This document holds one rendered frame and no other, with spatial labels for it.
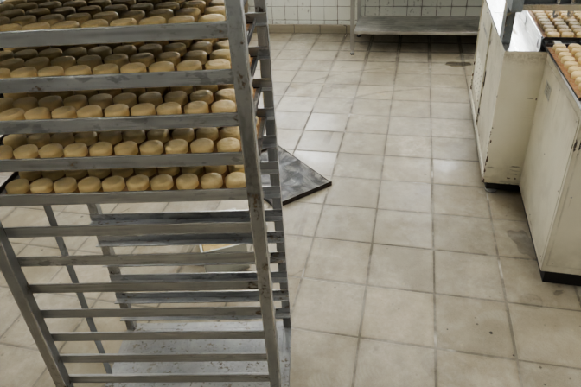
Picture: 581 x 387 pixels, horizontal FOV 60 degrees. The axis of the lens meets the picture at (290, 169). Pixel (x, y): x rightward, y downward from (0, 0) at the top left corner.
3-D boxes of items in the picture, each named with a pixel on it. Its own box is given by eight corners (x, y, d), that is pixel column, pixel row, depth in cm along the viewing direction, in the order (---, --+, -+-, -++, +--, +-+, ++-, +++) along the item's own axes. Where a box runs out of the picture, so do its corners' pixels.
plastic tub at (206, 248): (197, 241, 263) (192, 216, 255) (238, 231, 268) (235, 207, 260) (206, 279, 238) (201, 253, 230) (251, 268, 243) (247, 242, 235)
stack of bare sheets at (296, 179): (331, 185, 302) (331, 180, 300) (275, 209, 284) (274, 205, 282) (278, 147, 346) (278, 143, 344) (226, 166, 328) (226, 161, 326)
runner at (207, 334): (277, 330, 136) (277, 322, 134) (277, 338, 133) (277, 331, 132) (47, 333, 139) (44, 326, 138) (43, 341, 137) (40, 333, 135)
